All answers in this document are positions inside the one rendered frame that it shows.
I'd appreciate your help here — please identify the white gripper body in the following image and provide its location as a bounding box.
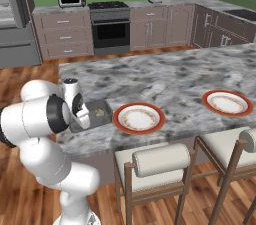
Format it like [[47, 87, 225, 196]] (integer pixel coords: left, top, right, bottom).
[[73, 101, 92, 130]]

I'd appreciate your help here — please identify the grey tupperware container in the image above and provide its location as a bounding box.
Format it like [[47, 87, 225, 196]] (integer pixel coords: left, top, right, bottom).
[[69, 99, 114, 134]]

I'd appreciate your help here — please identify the grey fridge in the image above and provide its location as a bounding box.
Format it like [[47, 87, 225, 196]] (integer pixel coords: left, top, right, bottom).
[[0, 0, 44, 70]]

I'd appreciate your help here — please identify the red rimmed white plate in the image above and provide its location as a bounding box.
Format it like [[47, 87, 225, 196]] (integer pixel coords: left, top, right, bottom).
[[201, 89, 255, 118], [112, 102, 167, 136]]

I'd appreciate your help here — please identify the brown drawer cabinet run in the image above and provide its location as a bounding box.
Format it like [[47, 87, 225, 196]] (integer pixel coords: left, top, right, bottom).
[[32, 6, 95, 61]]

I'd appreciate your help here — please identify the wooden stool with white cushion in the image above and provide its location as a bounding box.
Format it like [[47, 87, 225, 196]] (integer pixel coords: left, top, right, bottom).
[[112, 142, 197, 225], [194, 126, 256, 225]]

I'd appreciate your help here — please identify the black stove with oven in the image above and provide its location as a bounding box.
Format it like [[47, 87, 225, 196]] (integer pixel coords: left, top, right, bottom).
[[87, 0, 132, 57]]

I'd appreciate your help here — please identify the brown door cabinet run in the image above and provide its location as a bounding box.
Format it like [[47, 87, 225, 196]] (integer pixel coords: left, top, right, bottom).
[[128, 4, 195, 52]]

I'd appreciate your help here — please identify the brown corner cabinet run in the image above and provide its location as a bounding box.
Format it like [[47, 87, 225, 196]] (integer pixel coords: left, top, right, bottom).
[[191, 3, 256, 49]]

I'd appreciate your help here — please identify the dark sink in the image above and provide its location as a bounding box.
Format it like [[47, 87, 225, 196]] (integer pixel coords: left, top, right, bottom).
[[222, 8, 256, 23]]

